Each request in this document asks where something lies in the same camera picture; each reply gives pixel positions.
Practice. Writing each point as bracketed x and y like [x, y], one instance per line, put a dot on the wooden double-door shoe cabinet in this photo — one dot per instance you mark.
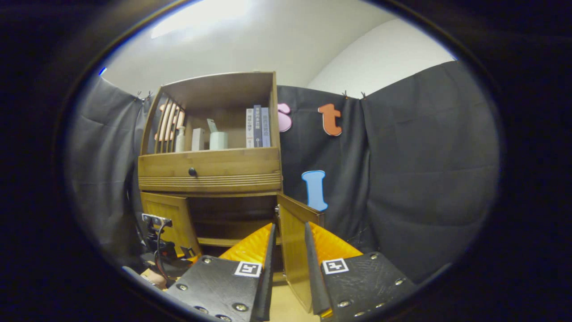
[214, 89]

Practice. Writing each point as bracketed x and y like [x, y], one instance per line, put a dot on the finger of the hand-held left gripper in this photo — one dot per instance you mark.
[190, 254]

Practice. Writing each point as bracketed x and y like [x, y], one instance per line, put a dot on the wooden shoe cabinet door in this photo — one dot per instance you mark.
[178, 214]
[292, 250]

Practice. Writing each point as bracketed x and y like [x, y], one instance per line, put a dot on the black backdrop cloth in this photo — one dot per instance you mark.
[424, 156]

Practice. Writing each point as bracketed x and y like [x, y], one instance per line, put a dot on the white cup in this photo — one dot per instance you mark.
[219, 141]

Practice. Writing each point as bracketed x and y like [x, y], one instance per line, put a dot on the white pump bottle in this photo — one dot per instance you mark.
[180, 141]

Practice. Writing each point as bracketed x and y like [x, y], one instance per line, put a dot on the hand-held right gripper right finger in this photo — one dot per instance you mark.
[313, 277]

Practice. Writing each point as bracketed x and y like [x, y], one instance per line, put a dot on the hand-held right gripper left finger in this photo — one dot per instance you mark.
[267, 286]

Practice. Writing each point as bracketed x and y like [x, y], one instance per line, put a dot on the light blue spine book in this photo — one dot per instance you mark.
[266, 127]

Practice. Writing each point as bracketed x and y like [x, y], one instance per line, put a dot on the black round drawer knob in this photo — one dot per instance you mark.
[192, 171]

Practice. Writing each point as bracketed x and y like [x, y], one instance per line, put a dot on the white rectangular box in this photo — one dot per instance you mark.
[198, 139]

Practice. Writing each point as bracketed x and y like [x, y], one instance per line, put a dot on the wooden cabinet drawer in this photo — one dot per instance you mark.
[232, 165]

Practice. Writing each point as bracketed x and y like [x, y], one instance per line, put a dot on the grey tool in cup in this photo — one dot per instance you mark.
[212, 125]

